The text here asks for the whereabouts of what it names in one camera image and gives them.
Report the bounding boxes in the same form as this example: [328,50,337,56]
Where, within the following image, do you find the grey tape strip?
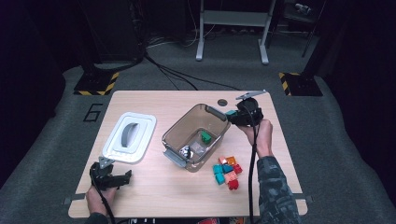
[62,193,87,205]
[292,192,314,203]

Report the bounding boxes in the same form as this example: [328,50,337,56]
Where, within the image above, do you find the person's left hand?
[85,185,119,216]

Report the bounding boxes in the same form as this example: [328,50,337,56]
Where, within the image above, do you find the person's right hand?
[239,119,275,159]

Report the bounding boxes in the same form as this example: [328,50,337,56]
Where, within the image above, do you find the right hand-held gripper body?
[234,90,267,127]

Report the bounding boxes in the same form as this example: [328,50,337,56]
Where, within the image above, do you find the left hand-held gripper cable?
[90,169,117,224]

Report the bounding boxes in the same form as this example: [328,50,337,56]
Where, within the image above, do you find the black equipment cabinet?
[78,0,148,71]

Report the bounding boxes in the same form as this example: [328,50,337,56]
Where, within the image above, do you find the hazard-striped black base plate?
[278,72,324,97]
[73,71,120,96]

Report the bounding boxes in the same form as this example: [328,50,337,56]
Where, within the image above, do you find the large pink toy block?
[223,171,239,185]

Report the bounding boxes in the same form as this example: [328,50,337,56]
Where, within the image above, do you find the white toy car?
[179,145,194,160]

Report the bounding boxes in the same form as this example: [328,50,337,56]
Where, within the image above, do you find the hand-held gripper cable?
[90,169,117,224]
[246,102,261,224]

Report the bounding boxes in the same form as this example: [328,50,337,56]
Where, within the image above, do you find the right hand-held gripper cable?
[246,102,261,224]

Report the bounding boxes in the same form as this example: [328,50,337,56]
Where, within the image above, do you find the white floor cable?
[146,29,219,49]

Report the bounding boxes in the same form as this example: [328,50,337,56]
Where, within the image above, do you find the dark green toy block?
[200,131,213,145]

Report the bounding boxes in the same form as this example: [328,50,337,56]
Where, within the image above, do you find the black floor cable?
[143,52,241,91]
[148,60,199,91]

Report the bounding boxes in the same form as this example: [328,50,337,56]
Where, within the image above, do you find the black metal stand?
[301,0,328,77]

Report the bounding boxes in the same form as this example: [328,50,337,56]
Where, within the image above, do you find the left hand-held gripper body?
[89,156,120,191]

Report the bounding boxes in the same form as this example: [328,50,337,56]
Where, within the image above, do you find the small grey device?
[293,2,312,15]

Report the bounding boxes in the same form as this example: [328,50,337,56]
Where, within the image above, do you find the translucent brown storage box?
[161,103,233,173]

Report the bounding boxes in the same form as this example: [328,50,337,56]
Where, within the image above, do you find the white lid with grey handle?
[102,111,158,164]

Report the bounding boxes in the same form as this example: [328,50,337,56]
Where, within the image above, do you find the grey metal desk frame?
[195,0,277,65]

